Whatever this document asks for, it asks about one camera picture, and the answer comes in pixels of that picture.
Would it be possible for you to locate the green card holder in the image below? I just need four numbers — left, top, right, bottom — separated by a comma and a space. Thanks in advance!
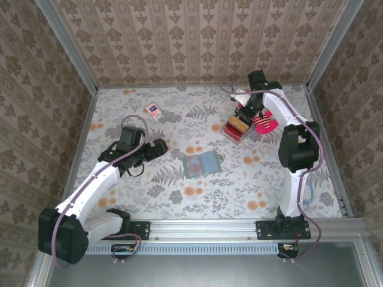
181, 151, 224, 180

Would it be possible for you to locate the pink plush toy with glasses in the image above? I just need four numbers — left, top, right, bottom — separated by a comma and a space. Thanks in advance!
253, 107, 279, 136

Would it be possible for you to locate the mustard yellow wallet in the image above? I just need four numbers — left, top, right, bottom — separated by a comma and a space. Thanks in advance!
229, 116, 249, 132

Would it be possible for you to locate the clear acrylic organizer box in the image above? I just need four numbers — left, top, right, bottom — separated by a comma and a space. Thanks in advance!
220, 113, 255, 146

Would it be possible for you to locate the red wallet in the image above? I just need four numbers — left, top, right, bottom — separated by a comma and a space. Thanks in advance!
224, 124, 244, 141

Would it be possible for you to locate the small pink tissue pack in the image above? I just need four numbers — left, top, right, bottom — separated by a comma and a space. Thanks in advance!
144, 101, 163, 121

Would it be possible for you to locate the floral patterned table cover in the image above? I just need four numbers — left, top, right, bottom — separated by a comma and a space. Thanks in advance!
64, 86, 344, 221

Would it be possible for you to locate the black controller board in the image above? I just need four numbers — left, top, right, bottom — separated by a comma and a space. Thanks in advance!
111, 243, 136, 259
277, 242, 300, 258

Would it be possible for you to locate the grey metal panel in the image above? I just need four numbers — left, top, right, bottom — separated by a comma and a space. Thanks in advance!
44, 242, 373, 287

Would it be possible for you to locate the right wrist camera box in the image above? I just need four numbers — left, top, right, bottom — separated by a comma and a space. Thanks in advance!
232, 88, 251, 107

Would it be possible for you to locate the left gripper thin black cable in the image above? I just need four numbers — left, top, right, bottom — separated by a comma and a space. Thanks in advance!
124, 164, 145, 178

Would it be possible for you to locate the aluminium table side rail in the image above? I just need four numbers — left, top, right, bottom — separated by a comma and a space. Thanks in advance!
305, 86, 354, 218
56, 89, 99, 221

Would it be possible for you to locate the aluminium table end rail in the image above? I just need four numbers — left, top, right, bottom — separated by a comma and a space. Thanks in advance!
97, 84, 309, 90

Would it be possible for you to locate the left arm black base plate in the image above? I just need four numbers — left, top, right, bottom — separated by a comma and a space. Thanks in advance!
98, 220, 151, 241

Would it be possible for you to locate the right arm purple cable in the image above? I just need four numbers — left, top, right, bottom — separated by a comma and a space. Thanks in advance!
220, 85, 326, 264

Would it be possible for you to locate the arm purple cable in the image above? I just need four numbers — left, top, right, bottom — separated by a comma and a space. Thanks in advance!
50, 115, 150, 268
220, 85, 326, 264

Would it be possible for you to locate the aluminium frame post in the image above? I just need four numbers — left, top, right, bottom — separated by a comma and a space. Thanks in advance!
35, 0, 99, 94
306, 0, 364, 90

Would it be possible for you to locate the aluminium mounting rail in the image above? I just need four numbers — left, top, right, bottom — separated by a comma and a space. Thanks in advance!
44, 219, 367, 240

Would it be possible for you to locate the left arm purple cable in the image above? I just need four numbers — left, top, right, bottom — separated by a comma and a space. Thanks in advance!
50, 115, 150, 268

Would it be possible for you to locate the grey slotted cable duct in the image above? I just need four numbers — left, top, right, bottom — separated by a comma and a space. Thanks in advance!
55, 242, 284, 255

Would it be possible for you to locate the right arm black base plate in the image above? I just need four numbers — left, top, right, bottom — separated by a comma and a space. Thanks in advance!
256, 220, 312, 241

